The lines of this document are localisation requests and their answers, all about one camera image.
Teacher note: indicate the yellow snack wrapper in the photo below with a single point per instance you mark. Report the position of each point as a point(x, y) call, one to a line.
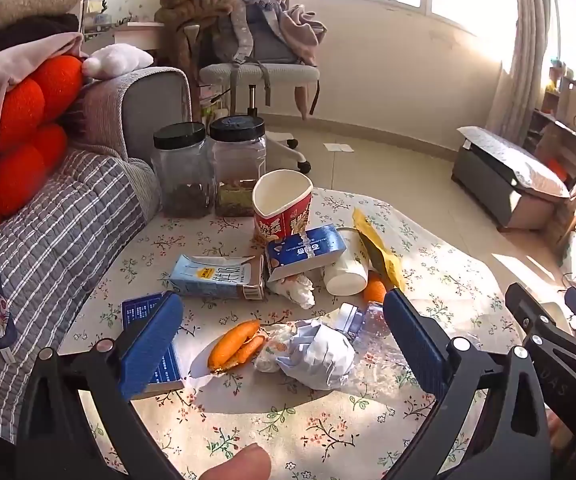
point(383, 260)

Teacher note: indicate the white paper cup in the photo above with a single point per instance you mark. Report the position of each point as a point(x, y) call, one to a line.
point(345, 275)

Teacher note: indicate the orange fruit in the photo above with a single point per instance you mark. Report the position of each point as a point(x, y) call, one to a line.
point(375, 290)

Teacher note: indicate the red tufted cushion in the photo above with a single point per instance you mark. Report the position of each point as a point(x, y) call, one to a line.
point(17, 180)

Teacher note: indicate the grey backpack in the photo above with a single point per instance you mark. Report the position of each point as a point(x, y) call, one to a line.
point(268, 40)

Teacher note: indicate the light blue milk carton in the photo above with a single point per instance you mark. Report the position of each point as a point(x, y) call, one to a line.
point(207, 280)

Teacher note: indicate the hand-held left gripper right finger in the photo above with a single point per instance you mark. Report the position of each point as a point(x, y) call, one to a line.
point(413, 345)

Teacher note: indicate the crumpled white tissue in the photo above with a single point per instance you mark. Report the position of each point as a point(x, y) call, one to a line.
point(293, 290)

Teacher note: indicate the grey storage bench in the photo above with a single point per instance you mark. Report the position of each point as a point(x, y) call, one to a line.
point(483, 185)

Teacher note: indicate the crushed clear plastic bottle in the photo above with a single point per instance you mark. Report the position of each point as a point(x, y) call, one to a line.
point(368, 325)

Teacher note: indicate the floral tablecloth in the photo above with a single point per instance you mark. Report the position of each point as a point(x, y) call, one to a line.
point(318, 425)

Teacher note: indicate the quilted white bench cover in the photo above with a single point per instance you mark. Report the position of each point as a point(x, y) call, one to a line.
point(518, 160)

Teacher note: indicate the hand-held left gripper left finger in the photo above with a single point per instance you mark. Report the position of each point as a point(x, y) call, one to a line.
point(150, 345)

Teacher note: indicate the grey striped sofa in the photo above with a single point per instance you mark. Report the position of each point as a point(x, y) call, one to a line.
point(67, 240)

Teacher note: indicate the clear jar with black lid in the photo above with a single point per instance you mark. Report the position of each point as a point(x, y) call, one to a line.
point(238, 160)
point(182, 170)

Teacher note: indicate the grey office chair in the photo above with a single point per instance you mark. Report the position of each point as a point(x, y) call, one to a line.
point(258, 72)

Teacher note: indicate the beige curtain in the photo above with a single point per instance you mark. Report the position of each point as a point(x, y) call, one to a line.
point(523, 60)

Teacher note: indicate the wooden shelf desk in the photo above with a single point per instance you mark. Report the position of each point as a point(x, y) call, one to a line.
point(568, 105)

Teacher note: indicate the pink cloth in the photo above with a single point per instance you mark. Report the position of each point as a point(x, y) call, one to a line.
point(303, 35)

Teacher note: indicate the white paper sheet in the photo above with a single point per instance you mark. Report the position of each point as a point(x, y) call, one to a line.
point(338, 147)

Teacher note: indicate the white plush toy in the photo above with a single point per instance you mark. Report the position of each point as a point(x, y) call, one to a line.
point(117, 60)

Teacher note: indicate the orange carrot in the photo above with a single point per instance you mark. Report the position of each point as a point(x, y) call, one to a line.
point(252, 347)
point(233, 342)

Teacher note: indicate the blue almond drink carton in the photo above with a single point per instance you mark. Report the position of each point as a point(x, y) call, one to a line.
point(308, 252)

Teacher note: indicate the red paper noodle cup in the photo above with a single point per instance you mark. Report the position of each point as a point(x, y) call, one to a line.
point(280, 225)

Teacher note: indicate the crumpled white plastic bag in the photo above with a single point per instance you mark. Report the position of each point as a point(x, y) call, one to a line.
point(318, 360)

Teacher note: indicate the printed white paper towel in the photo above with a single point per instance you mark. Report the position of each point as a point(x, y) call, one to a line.
point(268, 356)

